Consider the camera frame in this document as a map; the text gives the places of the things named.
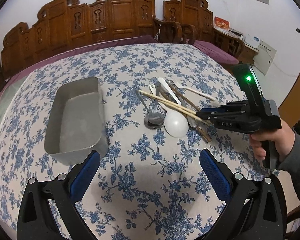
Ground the white electrical panel box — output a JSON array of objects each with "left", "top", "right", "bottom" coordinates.
[{"left": 254, "top": 40, "right": 277, "bottom": 75}]

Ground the red box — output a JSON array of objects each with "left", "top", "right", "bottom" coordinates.
[{"left": 213, "top": 16, "right": 230, "bottom": 33}]

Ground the dark wooden chopstick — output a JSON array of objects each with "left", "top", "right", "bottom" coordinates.
[
  {"left": 160, "top": 88, "right": 211, "bottom": 142},
  {"left": 169, "top": 84, "right": 200, "bottom": 111}
]

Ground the person's right hand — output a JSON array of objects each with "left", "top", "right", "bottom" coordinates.
[{"left": 249, "top": 119, "right": 295, "bottom": 162}]

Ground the white router box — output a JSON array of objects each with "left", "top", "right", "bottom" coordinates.
[{"left": 244, "top": 34, "right": 260, "bottom": 49}]

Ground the grey sleeve forearm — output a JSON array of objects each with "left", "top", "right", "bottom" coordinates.
[{"left": 277, "top": 134, "right": 300, "bottom": 200}]

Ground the purple seat cushion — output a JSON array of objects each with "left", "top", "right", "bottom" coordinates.
[{"left": 193, "top": 40, "right": 239, "bottom": 65}]

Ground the carved wooden sofa bench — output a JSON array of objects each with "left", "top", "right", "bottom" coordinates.
[{"left": 1, "top": 0, "right": 155, "bottom": 77}]

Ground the light bamboo chopstick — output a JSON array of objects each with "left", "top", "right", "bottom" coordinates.
[
  {"left": 149, "top": 94, "right": 211, "bottom": 126},
  {"left": 138, "top": 89, "right": 213, "bottom": 126}
]

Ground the white ceramic soup spoon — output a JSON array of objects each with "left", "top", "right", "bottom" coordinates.
[{"left": 158, "top": 77, "right": 189, "bottom": 138}]

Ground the metal rectangular tray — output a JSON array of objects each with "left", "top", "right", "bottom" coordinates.
[{"left": 44, "top": 76, "right": 108, "bottom": 165}]

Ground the white plastic knife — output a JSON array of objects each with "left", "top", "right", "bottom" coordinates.
[{"left": 149, "top": 83, "right": 157, "bottom": 95}]

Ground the white plastic fork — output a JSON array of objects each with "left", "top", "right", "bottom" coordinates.
[{"left": 173, "top": 80, "right": 216, "bottom": 101}]

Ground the carved wooden armchair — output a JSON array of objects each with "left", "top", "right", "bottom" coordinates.
[{"left": 155, "top": 0, "right": 213, "bottom": 44}]

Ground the wooden side table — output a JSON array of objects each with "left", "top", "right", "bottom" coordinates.
[{"left": 213, "top": 29, "right": 258, "bottom": 66}]

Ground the purple bench cushion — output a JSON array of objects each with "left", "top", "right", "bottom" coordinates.
[{"left": 0, "top": 35, "right": 158, "bottom": 98}]

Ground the steel spoon smiley handle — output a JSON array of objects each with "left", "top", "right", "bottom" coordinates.
[{"left": 135, "top": 89, "right": 164, "bottom": 129}]

